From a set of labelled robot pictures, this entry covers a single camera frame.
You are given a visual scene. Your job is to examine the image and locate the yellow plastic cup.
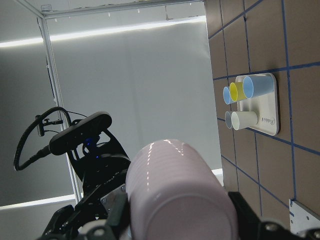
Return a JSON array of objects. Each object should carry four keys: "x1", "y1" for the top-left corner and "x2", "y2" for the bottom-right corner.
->
[{"x1": 229, "y1": 81, "x2": 247, "y2": 102}]

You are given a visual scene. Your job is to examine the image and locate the cream plastic tray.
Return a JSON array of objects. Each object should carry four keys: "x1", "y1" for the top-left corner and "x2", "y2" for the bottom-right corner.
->
[{"x1": 235, "y1": 73, "x2": 279, "y2": 136}]

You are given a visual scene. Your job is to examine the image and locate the pink plastic cup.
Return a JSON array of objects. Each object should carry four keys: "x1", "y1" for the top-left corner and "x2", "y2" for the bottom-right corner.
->
[{"x1": 125, "y1": 139, "x2": 239, "y2": 240}]

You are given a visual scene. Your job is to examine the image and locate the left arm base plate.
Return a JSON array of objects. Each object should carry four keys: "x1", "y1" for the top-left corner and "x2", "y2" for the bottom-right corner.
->
[{"x1": 289, "y1": 199, "x2": 320, "y2": 234}]

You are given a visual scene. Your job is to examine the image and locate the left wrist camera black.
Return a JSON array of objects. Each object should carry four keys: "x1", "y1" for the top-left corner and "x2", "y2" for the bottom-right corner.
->
[{"x1": 48, "y1": 111, "x2": 112, "y2": 156}]

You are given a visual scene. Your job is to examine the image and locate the grey plastic cup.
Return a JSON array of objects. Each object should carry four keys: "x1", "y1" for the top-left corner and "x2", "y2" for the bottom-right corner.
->
[{"x1": 224, "y1": 111, "x2": 233, "y2": 129}]

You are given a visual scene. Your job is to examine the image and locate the light blue cup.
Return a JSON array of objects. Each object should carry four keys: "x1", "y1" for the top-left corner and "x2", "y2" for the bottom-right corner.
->
[
  {"x1": 243, "y1": 75, "x2": 274, "y2": 99},
  {"x1": 222, "y1": 86, "x2": 235, "y2": 105}
]

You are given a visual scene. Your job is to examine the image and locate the light blue cup near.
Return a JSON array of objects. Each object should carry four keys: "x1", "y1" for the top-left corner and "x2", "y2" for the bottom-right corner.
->
[{"x1": 243, "y1": 75, "x2": 274, "y2": 99}]

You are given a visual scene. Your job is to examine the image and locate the light blue cup far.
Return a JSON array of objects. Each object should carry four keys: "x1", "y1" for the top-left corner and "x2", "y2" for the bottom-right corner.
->
[{"x1": 222, "y1": 86, "x2": 235, "y2": 105}]

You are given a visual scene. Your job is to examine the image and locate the cream plastic cup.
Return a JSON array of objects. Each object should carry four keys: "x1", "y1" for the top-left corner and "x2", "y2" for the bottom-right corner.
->
[{"x1": 231, "y1": 111, "x2": 258, "y2": 130}]

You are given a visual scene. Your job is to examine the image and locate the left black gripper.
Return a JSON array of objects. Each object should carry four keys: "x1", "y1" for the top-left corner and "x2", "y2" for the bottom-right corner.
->
[{"x1": 41, "y1": 127, "x2": 132, "y2": 238}]

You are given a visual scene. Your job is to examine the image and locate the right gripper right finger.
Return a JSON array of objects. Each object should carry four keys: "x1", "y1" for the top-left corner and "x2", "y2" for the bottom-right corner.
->
[{"x1": 228, "y1": 191, "x2": 320, "y2": 240}]

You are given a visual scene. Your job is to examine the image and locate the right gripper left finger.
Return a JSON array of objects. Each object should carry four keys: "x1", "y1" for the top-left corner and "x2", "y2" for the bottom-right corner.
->
[{"x1": 37, "y1": 192, "x2": 132, "y2": 240}]

